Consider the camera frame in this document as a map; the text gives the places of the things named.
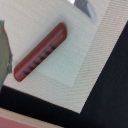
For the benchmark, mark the grey teal gripper finger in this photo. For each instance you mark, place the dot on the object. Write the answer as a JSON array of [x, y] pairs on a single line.
[[5, 55]]

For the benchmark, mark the brown toy sausage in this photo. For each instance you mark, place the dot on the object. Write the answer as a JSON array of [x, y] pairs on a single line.
[[40, 52]]

